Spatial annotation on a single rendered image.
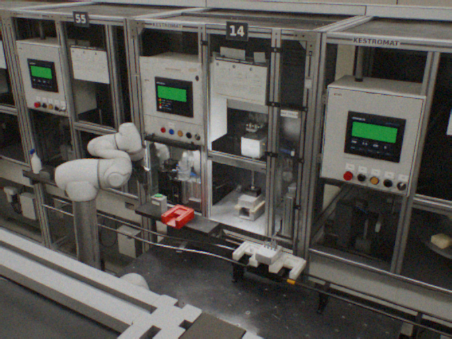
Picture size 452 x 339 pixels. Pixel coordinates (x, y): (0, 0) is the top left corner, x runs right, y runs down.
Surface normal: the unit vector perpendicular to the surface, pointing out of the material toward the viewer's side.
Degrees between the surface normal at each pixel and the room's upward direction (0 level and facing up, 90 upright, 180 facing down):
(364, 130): 90
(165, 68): 90
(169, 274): 0
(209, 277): 0
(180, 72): 90
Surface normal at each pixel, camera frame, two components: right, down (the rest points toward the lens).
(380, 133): -0.51, 0.35
